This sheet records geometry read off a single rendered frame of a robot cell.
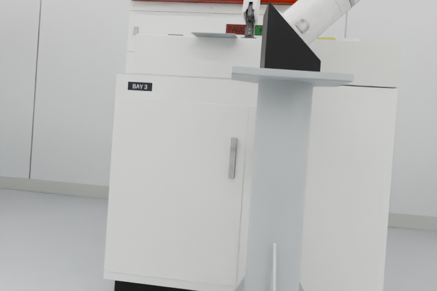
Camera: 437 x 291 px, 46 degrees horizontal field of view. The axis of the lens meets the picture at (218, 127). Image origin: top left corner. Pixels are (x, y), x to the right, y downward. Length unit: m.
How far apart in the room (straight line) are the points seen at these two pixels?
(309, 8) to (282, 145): 0.39
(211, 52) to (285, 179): 0.57
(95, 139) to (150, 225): 2.40
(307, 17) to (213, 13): 1.02
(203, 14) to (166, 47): 0.67
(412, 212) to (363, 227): 2.20
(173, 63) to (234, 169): 0.43
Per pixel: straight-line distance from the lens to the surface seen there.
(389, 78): 1.78
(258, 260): 1.52
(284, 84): 1.46
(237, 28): 2.44
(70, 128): 4.29
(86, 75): 4.26
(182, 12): 2.51
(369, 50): 1.79
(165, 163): 1.83
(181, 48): 1.83
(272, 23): 1.46
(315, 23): 1.52
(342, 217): 1.78
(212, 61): 1.80
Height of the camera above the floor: 0.67
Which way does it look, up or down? 1 degrees down
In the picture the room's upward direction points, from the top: 4 degrees clockwise
